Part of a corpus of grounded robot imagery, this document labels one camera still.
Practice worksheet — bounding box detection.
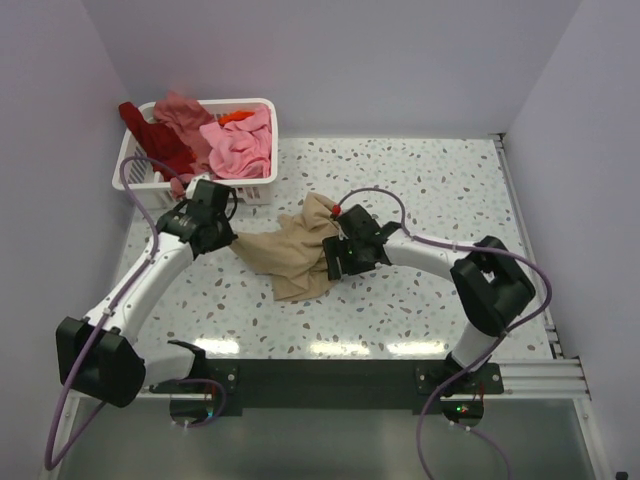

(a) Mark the pink t shirt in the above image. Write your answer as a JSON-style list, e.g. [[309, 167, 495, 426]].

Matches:
[[200, 105, 273, 180]]

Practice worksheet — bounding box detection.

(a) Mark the dark red t shirt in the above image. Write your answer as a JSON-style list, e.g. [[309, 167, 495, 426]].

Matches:
[[118, 102, 195, 181]]

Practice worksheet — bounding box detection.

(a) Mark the aluminium frame rail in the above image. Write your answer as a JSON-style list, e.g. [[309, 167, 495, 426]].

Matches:
[[491, 134, 591, 399]]

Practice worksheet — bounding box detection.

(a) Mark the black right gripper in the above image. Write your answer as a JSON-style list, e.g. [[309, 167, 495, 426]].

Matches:
[[323, 234, 375, 281]]

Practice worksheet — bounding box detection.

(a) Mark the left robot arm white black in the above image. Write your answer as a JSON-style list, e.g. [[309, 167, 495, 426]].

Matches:
[[55, 178, 237, 407]]

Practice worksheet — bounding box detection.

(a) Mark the orange t shirt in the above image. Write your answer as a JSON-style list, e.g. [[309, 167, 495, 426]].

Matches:
[[218, 110, 255, 126]]

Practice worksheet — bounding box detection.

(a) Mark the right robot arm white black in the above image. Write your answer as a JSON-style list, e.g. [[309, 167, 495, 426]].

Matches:
[[323, 205, 536, 399]]

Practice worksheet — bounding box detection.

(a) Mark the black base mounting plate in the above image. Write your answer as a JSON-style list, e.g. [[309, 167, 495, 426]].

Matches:
[[148, 357, 506, 426]]

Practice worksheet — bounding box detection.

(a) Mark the beige t shirt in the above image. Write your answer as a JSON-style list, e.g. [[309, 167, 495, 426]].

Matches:
[[231, 192, 338, 302]]

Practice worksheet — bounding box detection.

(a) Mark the dusty rose t shirt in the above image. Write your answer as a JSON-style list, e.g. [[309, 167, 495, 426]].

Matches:
[[153, 91, 214, 199]]

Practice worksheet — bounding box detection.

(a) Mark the white plastic laundry basket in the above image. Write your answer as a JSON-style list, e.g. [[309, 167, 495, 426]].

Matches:
[[112, 98, 279, 209]]

